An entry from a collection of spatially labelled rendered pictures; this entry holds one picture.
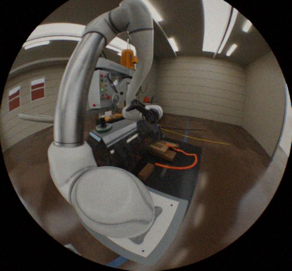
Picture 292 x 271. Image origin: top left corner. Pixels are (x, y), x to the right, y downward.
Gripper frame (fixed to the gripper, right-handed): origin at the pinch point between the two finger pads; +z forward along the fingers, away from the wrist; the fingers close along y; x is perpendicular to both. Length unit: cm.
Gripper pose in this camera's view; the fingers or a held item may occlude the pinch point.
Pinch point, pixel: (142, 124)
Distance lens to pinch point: 27.7
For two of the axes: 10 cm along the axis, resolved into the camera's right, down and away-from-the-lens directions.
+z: -2.3, 2.6, -9.4
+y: -6.0, -8.0, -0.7
